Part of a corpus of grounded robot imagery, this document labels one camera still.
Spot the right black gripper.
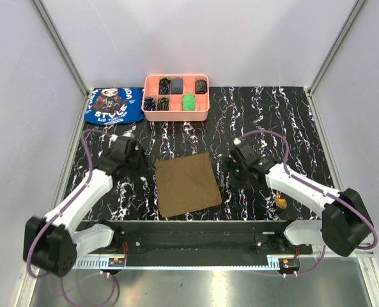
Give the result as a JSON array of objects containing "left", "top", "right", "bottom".
[{"left": 217, "top": 157, "right": 251, "bottom": 189}]

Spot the brown cloth napkin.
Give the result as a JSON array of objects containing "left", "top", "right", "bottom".
[{"left": 155, "top": 153, "right": 222, "bottom": 217}]

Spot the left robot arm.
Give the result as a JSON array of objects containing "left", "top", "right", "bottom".
[{"left": 23, "top": 134, "right": 153, "bottom": 277}]

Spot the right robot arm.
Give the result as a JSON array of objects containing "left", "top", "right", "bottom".
[{"left": 222, "top": 143, "right": 373, "bottom": 257}]

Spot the gold spoon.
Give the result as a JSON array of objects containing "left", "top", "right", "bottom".
[{"left": 274, "top": 191, "right": 288, "bottom": 210}]

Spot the black blue rolled sock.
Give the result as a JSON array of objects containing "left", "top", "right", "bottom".
[{"left": 143, "top": 97, "right": 157, "bottom": 111}]

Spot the blue printed t-shirt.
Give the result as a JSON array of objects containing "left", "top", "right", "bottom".
[{"left": 84, "top": 88, "right": 144, "bottom": 126}]

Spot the black marble pattern mat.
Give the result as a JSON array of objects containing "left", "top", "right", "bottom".
[{"left": 64, "top": 86, "right": 335, "bottom": 221}]

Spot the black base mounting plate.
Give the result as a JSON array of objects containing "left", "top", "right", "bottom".
[{"left": 86, "top": 220, "right": 313, "bottom": 268}]

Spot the pink compartment tray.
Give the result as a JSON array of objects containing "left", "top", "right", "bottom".
[{"left": 141, "top": 74, "right": 210, "bottom": 122}]

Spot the green rolled sock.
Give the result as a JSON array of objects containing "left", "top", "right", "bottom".
[{"left": 182, "top": 93, "right": 196, "bottom": 111}]

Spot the black yellow rolled sock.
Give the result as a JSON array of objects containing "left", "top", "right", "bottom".
[{"left": 159, "top": 77, "right": 171, "bottom": 95}]

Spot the grey rolled sock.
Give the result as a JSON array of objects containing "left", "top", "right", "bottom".
[{"left": 171, "top": 77, "right": 183, "bottom": 95}]

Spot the dark patterned rolled sock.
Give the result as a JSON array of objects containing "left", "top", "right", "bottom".
[{"left": 195, "top": 79, "right": 208, "bottom": 95}]

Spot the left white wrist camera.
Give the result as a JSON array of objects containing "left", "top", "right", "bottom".
[{"left": 110, "top": 134, "right": 136, "bottom": 146}]

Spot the left aluminium frame post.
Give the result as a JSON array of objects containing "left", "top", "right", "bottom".
[{"left": 29, "top": 0, "right": 89, "bottom": 95}]

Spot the aluminium frame post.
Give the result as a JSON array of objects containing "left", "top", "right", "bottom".
[
  {"left": 307, "top": 0, "right": 369, "bottom": 95},
  {"left": 29, "top": 0, "right": 89, "bottom": 95}
]

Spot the right aluminium frame post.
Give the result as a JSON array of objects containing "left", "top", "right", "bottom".
[{"left": 307, "top": 0, "right": 369, "bottom": 95}]

